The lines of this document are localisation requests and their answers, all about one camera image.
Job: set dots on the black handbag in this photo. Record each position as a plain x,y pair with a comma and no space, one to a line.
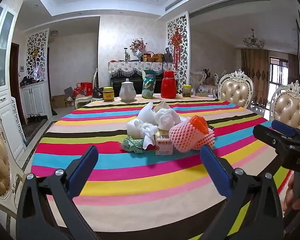
167,56

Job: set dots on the green white foam net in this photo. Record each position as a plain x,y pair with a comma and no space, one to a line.
131,145

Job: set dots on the tall white cabinet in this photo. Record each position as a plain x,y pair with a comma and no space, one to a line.
1,80

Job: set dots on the black box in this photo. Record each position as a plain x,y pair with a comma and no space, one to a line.
210,127

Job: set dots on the striped tablecloth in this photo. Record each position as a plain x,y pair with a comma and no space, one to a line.
140,187

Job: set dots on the red knot hanging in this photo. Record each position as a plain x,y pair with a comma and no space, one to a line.
176,45

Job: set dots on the yellow medicine box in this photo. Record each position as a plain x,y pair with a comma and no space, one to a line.
163,145

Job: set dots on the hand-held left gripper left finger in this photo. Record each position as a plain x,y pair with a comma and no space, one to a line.
86,163

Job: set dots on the chandelier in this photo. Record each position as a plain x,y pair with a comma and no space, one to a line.
253,40

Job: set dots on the window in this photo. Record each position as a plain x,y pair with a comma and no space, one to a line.
278,73

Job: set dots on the white tissue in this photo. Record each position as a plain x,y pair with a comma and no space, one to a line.
148,135
167,118

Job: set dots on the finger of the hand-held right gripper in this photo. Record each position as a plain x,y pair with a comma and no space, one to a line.
267,135
283,128

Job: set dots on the red thermos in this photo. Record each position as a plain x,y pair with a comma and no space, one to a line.
168,86

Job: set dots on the yellow lidded jar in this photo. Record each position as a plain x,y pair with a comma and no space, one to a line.
108,95

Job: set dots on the red gift box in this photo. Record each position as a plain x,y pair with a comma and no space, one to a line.
85,88

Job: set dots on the cream paper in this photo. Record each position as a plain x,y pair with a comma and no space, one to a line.
162,105

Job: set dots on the vase of pink flowers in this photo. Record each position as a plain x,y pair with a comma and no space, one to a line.
138,47

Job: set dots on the glass jar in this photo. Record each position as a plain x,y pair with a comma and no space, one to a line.
187,91

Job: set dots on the low white cabinet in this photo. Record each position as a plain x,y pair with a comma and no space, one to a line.
35,100

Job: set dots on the green snack bag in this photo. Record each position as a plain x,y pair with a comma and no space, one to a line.
148,85

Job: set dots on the lace piano cloth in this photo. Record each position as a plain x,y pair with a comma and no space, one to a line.
130,67

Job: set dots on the brown curtain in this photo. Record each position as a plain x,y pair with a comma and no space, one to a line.
293,67
255,75

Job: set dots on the person's right hand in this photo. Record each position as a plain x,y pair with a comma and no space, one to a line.
288,192

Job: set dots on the ornate white sofa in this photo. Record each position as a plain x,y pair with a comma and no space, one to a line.
202,82

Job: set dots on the brown woven basket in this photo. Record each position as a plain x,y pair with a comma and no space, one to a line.
155,57

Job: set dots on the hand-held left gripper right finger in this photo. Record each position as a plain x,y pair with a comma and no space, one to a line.
211,165

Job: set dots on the cardboard box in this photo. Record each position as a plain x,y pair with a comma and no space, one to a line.
60,101

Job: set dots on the orange foam net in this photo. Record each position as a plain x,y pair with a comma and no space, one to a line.
198,123

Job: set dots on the pink foam net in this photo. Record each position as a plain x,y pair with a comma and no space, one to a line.
183,136

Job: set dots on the white lattice screen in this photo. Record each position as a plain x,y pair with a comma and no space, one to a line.
38,55
182,55

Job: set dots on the white ceramic teapot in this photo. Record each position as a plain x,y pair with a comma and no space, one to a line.
127,91

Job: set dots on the black piano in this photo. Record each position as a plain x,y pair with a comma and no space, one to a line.
137,82

